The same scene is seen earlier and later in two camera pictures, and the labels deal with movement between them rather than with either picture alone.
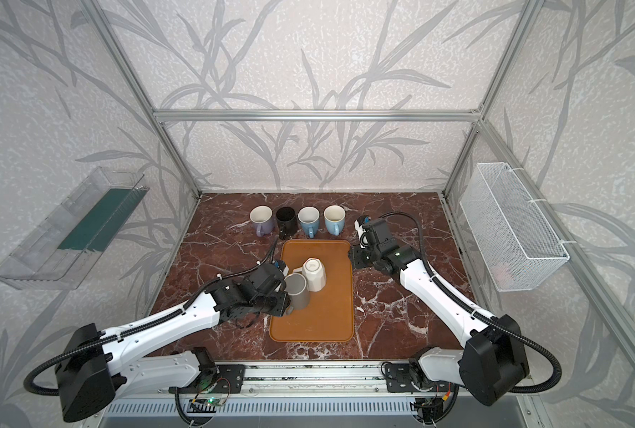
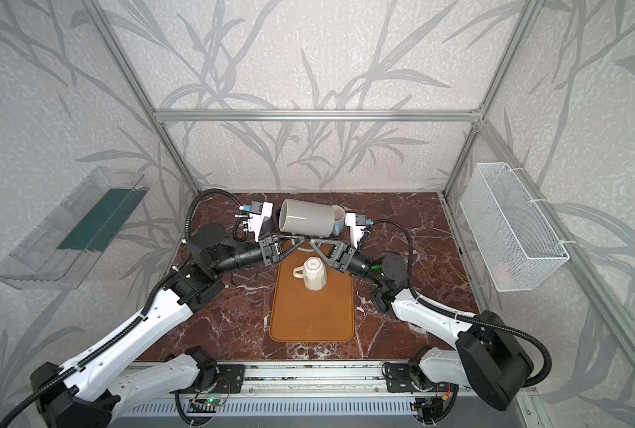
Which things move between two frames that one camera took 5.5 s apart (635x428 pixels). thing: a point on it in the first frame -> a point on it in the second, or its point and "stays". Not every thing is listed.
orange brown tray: [330, 316] stays
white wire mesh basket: [521, 247] stays
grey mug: [297, 290] -> [307, 218]
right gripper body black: [369, 242] -> [342, 258]
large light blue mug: [333, 217] stays
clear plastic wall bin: [61, 251] stays
